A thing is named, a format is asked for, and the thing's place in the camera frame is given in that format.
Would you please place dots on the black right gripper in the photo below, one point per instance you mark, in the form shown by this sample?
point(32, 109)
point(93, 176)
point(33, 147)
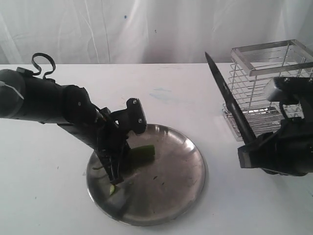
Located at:
point(288, 151)

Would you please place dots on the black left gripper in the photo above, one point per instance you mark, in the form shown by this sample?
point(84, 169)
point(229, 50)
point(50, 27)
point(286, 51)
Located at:
point(105, 137)

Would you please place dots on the black kitchen knife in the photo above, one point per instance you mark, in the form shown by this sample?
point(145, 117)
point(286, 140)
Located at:
point(231, 104)

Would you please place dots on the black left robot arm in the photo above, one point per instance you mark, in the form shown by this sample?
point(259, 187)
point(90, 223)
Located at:
point(24, 97)

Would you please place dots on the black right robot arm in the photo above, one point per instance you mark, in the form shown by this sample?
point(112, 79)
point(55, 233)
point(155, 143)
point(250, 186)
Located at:
point(303, 117)

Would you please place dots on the small cucumber slice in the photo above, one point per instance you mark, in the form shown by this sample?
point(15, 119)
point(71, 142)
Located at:
point(112, 190)

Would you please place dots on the round steel plate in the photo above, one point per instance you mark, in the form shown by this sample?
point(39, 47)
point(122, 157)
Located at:
point(157, 193)

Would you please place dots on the white backdrop curtain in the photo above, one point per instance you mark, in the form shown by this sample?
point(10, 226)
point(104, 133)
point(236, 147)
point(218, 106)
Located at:
point(146, 31)

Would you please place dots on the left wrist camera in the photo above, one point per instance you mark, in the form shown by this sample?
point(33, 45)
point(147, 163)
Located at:
point(132, 118)

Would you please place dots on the wire metal utensil rack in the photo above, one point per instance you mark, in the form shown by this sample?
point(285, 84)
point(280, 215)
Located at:
point(252, 69)

